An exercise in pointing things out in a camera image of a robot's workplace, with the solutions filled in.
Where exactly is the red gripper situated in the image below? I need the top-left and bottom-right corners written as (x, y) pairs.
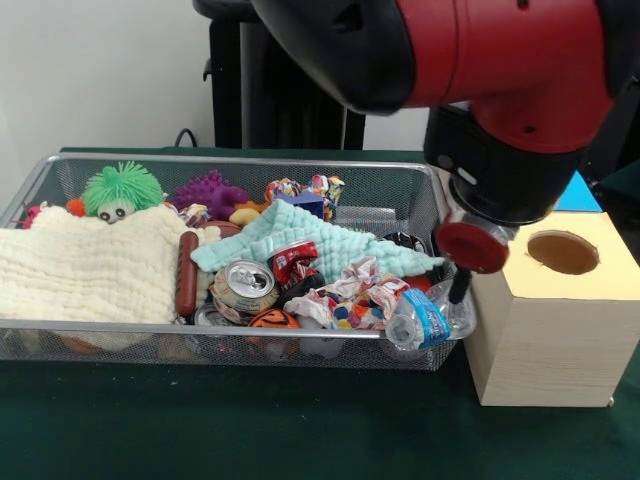
top-left (433, 221), bottom-right (510, 306)

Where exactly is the mint green cloth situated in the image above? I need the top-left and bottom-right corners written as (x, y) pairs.
top-left (189, 199), bottom-right (446, 281)

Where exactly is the wooden box with three holes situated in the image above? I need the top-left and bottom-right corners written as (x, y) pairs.
top-left (462, 169), bottom-right (640, 407)

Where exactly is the shallow mesh bin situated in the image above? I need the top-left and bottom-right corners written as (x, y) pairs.
top-left (0, 152), bottom-right (477, 374)

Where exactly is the crushed black can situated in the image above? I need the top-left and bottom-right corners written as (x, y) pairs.
top-left (382, 231), bottom-right (429, 254)

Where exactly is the crumpled colourful dotted paper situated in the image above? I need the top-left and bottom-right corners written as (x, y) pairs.
top-left (282, 256), bottom-right (411, 331)

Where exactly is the crushed red cola can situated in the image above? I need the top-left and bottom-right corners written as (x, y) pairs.
top-left (266, 239), bottom-right (326, 291)

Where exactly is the blue toy block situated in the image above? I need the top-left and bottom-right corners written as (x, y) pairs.
top-left (288, 193), bottom-right (326, 219)

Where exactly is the orange tiger-striped ball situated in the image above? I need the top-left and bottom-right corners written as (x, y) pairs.
top-left (248, 308), bottom-right (301, 330)

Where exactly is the dark green side table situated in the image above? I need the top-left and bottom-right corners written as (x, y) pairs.
top-left (592, 160), bottom-right (640, 236)

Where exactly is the crushed beige drink can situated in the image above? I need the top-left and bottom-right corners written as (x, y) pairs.
top-left (207, 259), bottom-right (281, 326)

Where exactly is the brown toy football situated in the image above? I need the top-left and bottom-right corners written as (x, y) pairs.
top-left (197, 221), bottom-right (242, 242)

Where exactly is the small silver can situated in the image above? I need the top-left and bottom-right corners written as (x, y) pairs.
top-left (193, 303), bottom-right (226, 327)

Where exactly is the purple spiky toy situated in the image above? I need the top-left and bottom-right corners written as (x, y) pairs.
top-left (172, 171), bottom-right (251, 221)

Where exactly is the brown toy hot dog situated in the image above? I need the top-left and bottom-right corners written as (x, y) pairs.
top-left (174, 231), bottom-right (200, 317)

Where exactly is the green spiky puffer toy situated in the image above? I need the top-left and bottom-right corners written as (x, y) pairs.
top-left (82, 160), bottom-right (166, 225)

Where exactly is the cream knitted cloth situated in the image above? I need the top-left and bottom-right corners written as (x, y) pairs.
top-left (0, 202), bottom-right (221, 325)

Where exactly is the colourful knotted rope toy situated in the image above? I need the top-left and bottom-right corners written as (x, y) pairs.
top-left (263, 174), bottom-right (345, 221)

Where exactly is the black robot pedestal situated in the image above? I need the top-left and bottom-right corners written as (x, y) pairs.
top-left (202, 9), bottom-right (369, 150)

